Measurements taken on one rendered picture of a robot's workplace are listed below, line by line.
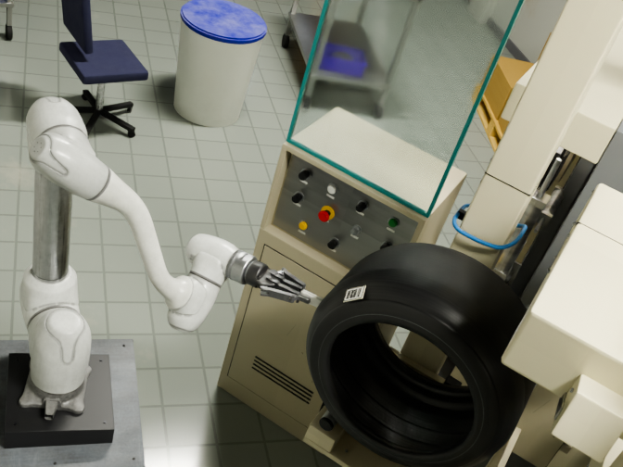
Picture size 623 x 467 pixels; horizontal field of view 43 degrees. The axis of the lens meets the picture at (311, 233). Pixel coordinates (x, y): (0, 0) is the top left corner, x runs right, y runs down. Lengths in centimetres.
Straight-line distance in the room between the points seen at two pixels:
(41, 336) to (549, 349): 138
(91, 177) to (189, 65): 299
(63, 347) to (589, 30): 157
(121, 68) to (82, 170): 270
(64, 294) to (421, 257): 104
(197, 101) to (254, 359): 218
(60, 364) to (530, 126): 141
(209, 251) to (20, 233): 192
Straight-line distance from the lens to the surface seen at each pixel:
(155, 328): 368
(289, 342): 310
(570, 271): 167
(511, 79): 604
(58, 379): 237
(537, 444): 247
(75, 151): 197
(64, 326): 230
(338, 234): 278
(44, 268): 237
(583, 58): 196
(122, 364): 267
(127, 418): 253
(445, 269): 201
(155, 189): 446
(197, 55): 485
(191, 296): 225
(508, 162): 209
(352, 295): 199
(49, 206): 223
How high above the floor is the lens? 267
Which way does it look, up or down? 37 degrees down
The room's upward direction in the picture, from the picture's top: 18 degrees clockwise
